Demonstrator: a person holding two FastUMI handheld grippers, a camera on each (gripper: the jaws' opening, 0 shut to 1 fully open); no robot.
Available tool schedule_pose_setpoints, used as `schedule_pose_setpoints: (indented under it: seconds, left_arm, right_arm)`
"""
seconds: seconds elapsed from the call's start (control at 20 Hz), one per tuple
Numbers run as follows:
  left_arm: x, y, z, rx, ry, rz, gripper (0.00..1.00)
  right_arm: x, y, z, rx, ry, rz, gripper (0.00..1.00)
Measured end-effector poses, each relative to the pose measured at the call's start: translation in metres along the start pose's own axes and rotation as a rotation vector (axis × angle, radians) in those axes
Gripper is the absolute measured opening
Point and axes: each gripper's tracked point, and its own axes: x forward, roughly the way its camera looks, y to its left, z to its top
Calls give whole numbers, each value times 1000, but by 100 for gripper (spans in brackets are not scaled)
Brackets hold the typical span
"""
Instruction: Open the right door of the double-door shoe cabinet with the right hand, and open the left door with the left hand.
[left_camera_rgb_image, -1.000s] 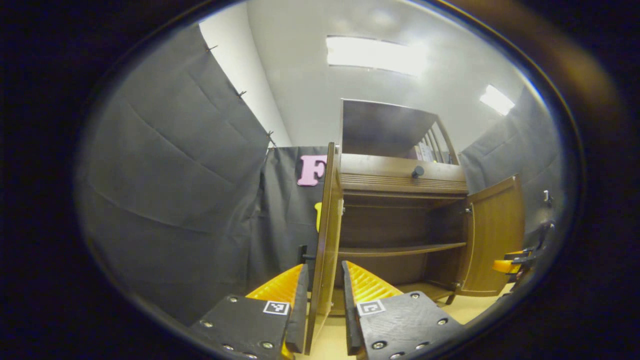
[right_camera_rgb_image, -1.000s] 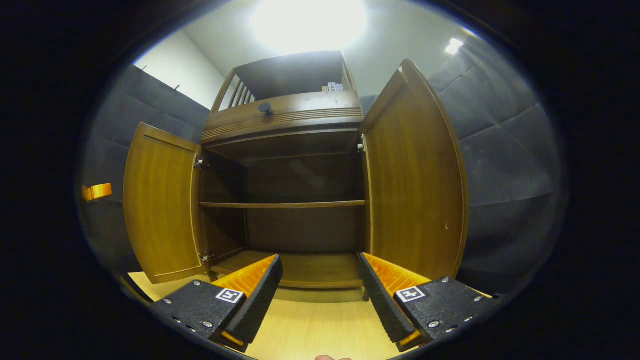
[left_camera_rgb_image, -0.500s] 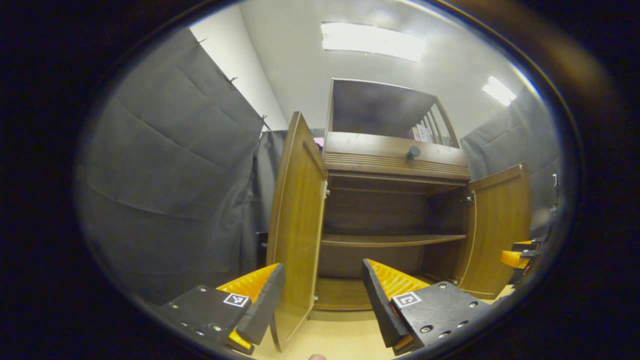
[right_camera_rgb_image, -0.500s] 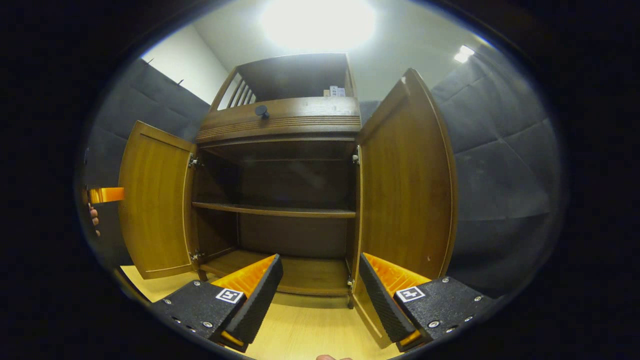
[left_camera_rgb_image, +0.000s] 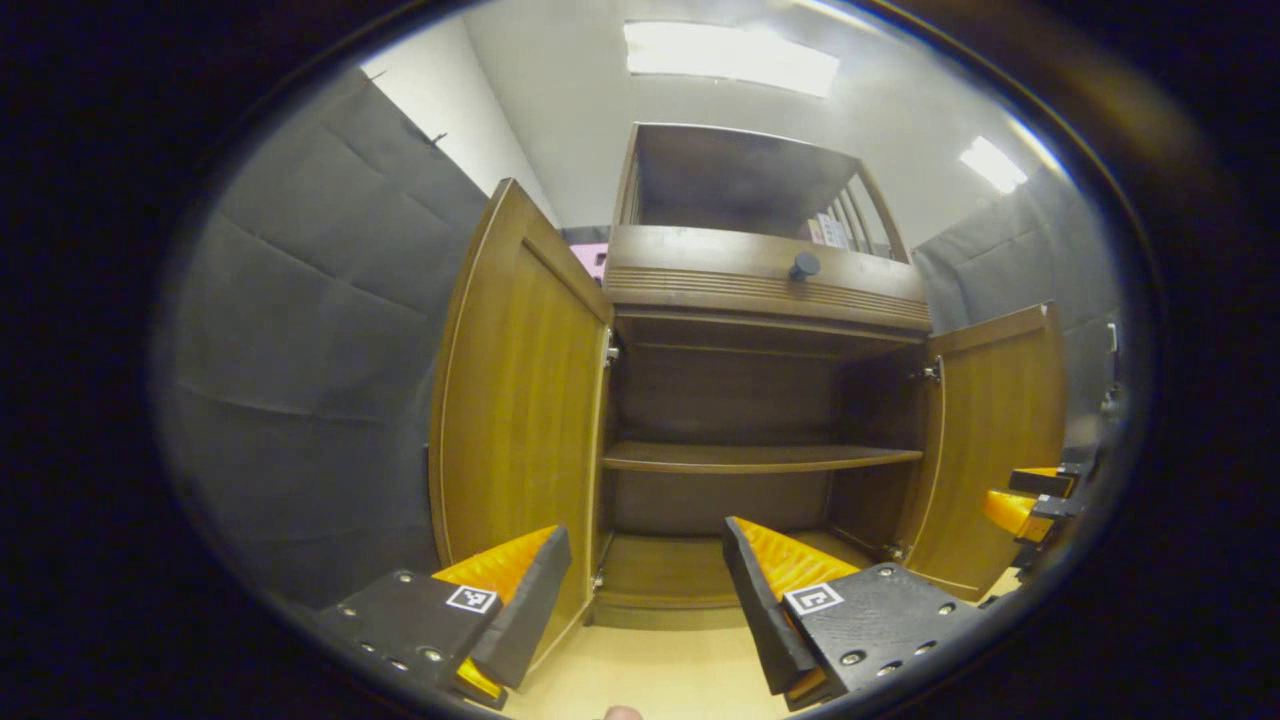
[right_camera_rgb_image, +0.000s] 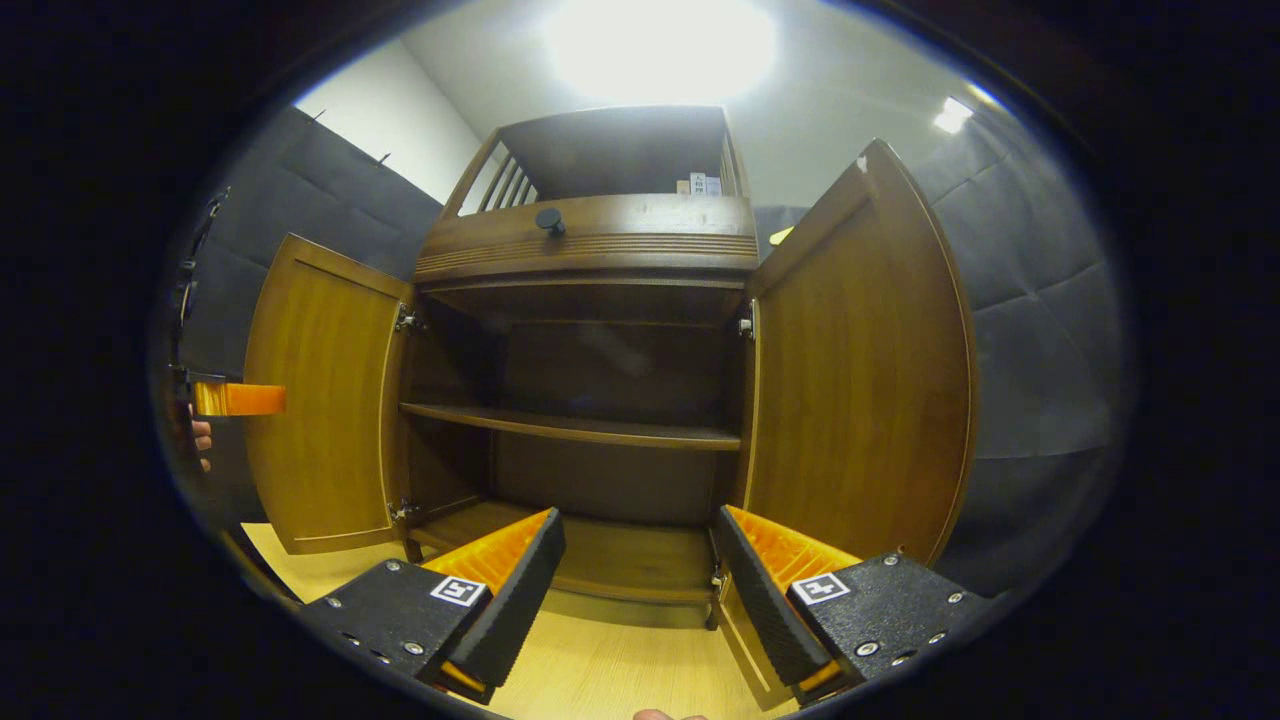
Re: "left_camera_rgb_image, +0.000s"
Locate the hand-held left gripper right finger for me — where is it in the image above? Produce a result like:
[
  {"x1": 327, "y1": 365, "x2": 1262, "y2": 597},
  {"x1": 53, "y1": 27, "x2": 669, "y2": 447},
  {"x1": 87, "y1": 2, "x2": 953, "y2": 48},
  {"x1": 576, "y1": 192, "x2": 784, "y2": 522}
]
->
[{"x1": 722, "y1": 516, "x2": 986, "y2": 713}]

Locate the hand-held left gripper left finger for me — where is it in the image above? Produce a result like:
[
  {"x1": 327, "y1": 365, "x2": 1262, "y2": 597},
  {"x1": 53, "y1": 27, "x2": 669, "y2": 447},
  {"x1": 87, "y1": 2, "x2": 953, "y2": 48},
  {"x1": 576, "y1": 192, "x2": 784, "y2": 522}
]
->
[{"x1": 318, "y1": 525, "x2": 573, "y2": 711}]

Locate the wooden cabinet door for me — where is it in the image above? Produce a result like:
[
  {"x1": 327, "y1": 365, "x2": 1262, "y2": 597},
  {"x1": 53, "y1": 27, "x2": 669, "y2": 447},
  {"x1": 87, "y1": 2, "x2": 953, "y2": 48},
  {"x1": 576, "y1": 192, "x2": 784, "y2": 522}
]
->
[
  {"x1": 428, "y1": 178, "x2": 616, "y2": 681},
  {"x1": 890, "y1": 303, "x2": 1069, "y2": 603}
]

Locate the wooden cabinet shelf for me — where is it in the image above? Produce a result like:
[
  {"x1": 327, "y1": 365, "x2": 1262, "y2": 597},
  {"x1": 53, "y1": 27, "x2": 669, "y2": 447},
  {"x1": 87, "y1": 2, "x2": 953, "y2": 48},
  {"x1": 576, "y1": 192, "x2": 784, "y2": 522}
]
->
[{"x1": 601, "y1": 442, "x2": 925, "y2": 475}]

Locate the small ceiling light panel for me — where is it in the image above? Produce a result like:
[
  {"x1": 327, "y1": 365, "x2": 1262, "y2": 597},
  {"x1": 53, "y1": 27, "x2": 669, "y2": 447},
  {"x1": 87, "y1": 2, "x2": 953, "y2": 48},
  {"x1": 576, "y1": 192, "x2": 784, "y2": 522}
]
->
[{"x1": 960, "y1": 136, "x2": 1029, "y2": 195}]

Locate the ribbed wooden drawer front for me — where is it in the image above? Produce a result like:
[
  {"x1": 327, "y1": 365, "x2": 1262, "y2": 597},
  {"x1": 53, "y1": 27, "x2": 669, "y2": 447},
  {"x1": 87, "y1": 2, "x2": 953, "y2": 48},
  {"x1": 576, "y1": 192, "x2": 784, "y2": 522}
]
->
[{"x1": 603, "y1": 225, "x2": 933, "y2": 336}]

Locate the black backdrop cloth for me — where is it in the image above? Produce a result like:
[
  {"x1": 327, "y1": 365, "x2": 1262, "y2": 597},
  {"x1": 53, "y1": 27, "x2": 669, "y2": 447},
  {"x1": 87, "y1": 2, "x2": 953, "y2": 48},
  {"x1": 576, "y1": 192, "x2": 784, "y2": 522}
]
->
[{"x1": 150, "y1": 70, "x2": 1131, "y2": 611}]

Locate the large ceiling light panel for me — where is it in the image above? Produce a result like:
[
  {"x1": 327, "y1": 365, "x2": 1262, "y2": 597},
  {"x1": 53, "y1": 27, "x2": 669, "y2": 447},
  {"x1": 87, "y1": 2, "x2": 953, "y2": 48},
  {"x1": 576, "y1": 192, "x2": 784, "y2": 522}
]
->
[{"x1": 623, "y1": 20, "x2": 841, "y2": 99}]

